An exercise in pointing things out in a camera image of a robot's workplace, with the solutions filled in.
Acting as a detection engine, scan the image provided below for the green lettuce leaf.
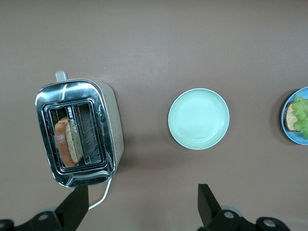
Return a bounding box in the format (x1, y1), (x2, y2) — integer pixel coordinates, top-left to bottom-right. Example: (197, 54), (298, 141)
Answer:
(292, 92), (308, 140)

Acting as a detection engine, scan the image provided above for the brown bread slice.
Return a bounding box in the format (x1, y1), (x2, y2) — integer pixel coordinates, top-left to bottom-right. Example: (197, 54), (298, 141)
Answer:
(285, 102), (301, 132)
(54, 116), (82, 168)

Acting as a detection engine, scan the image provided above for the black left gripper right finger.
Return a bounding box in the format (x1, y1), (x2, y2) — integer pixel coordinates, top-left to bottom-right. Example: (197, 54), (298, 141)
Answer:
(197, 183), (293, 231)

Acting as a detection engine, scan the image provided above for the blue plate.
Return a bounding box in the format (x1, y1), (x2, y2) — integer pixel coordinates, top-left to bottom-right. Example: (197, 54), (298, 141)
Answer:
(280, 86), (308, 146)

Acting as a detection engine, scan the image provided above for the mint green plate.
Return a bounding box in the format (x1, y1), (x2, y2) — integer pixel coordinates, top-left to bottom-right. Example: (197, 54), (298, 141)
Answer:
(167, 88), (231, 150)

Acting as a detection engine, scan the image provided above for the white toaster power cable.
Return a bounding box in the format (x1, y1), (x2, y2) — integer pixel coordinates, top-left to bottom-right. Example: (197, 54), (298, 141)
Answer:
(88, 177), (113, 210)

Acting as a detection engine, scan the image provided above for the beige chrome toaster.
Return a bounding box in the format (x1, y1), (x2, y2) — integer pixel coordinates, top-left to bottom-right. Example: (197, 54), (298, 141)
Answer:
(35, 70), (125, 188)

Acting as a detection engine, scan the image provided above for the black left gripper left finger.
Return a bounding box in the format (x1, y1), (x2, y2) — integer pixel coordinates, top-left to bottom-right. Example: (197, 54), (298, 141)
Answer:
(0, 184), (90, 231)

